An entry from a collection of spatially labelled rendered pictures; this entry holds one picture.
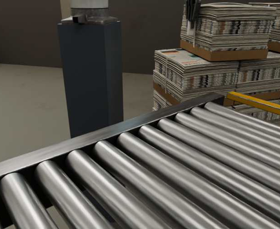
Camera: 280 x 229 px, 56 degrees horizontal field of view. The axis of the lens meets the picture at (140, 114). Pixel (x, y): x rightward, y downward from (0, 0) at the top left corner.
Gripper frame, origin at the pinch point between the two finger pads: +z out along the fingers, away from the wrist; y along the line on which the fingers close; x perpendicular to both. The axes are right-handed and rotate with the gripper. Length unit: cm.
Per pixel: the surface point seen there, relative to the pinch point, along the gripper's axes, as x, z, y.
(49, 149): 69, 17, -68
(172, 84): 11.2, 25.6, -6.7
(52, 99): 71, 97, 186
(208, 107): 22, 17, -56
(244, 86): -22.0, 25.5, -18.6
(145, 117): 44, 16, -59
